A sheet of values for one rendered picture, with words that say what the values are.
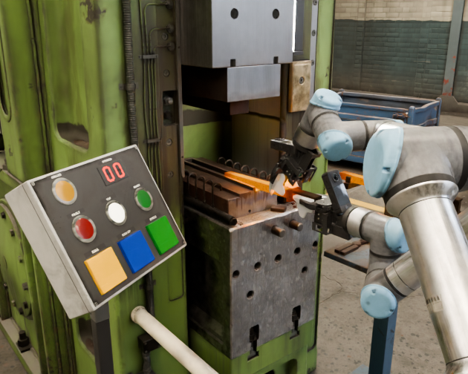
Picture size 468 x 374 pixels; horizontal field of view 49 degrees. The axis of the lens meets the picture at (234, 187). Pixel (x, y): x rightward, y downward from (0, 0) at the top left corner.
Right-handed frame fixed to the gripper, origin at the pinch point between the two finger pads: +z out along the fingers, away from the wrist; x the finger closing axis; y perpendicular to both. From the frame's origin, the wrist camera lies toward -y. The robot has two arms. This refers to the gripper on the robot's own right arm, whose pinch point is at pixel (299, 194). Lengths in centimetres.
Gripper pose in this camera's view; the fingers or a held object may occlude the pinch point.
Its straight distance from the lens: 146.2
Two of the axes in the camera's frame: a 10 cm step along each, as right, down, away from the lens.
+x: 7.8, -2.1, 5.9
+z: -6.2, -2.3, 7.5
